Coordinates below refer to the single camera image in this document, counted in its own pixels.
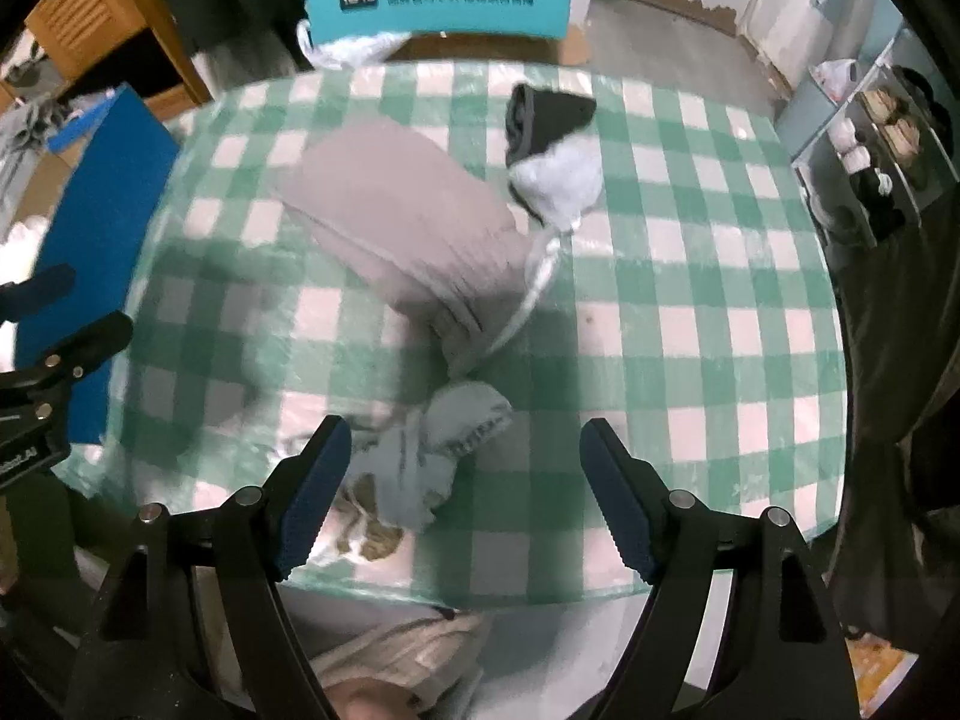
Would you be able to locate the white plastic bag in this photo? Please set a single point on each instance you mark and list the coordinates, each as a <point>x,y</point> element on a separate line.
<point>345,52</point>

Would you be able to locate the shoe rack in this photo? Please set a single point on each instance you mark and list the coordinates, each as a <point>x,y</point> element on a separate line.
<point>892,135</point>

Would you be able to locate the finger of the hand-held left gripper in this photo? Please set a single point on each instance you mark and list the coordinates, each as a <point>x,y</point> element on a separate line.
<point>97,337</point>
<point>45,285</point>

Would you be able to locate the wooden wardrobe frame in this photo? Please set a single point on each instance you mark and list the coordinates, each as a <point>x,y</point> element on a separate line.
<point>180,52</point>

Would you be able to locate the wooden louvred wardrobe door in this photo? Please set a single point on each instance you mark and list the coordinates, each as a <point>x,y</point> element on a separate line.
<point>97,7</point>

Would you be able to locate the dark hanging cloth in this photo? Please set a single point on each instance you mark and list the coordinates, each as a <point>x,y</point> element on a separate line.
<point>900,390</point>

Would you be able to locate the taupe knit beanie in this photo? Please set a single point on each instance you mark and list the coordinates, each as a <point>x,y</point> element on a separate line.
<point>405,225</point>

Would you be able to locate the person's beige trousers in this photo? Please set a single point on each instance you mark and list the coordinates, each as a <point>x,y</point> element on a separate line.
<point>397,652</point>

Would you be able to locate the white fluffy sock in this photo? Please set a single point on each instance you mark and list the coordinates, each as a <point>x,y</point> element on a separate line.
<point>559,180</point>

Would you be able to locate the brown cardboard box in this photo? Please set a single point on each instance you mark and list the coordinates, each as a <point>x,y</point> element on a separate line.
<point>570,49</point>

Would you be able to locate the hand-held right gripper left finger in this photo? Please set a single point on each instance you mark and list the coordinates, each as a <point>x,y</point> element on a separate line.
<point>315,495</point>

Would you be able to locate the yellow printed packet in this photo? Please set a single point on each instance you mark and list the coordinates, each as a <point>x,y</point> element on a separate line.
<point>881,664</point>

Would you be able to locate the light grey sock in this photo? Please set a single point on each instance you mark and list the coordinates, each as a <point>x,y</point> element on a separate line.
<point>450,435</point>

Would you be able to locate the grey hoodie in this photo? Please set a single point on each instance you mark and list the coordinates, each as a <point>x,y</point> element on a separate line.
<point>30,120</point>

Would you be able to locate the blue cardboard box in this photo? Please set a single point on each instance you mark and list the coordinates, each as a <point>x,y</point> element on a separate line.
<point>97,187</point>

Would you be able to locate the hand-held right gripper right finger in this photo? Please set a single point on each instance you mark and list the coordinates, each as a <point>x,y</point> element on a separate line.
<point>622,502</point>

